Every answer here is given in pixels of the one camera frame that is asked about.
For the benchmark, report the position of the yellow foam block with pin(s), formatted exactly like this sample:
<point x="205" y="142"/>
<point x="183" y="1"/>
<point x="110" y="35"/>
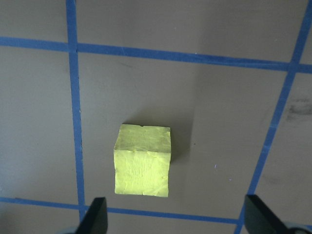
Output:
<point x="142" y="165"/>

